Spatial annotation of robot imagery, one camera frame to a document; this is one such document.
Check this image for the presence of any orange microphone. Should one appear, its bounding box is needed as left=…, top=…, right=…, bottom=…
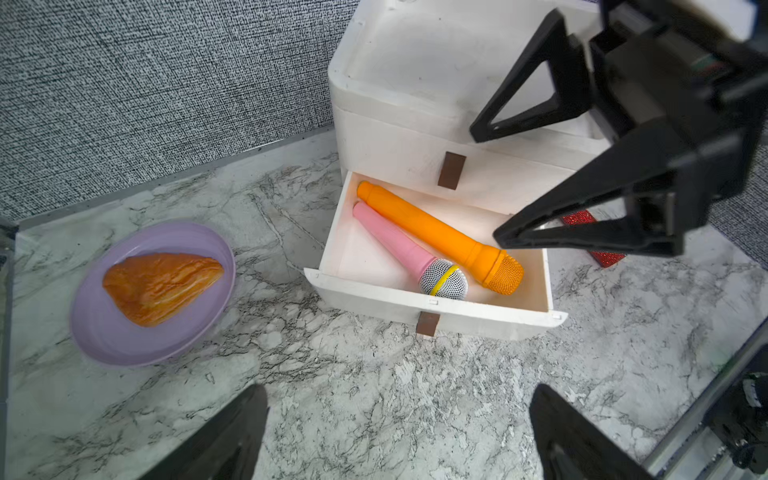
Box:
left=357, top=181, right=524, bottom=295

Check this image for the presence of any red glitter microphone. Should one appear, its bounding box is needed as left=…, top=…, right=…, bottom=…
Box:
left=560, top=210, right=626, bottom=268

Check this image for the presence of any white three-drawer storage unit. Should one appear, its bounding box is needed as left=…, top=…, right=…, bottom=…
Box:
left=327, top=0, right=628, bottom=217

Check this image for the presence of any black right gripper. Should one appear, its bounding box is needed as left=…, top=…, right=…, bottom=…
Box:
left=469, top=0, right=768, bottom=258

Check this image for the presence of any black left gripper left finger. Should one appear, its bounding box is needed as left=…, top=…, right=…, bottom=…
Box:
left=143, top=384, right=269, bottom=480

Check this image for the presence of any purple plate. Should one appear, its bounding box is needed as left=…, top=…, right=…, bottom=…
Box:
left=70, top=222, right=236, bottom=366

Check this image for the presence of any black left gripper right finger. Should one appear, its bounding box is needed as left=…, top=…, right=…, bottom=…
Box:
left=529, top=383, right=652, bottom=480

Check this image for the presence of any pink microphone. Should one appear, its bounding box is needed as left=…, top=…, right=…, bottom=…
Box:
left=353, top=202, right=469, bottom=300

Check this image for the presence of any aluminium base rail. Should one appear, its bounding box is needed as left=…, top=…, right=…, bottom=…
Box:
left=642, top=322, right=767, bottom=479

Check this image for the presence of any orange pastry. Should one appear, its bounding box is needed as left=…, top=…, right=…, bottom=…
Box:
left=102, top=253, right=224, bottom=328

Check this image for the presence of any white bottom drawer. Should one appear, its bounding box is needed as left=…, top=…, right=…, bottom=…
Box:
left=305, top=172, right=569, bottom=341

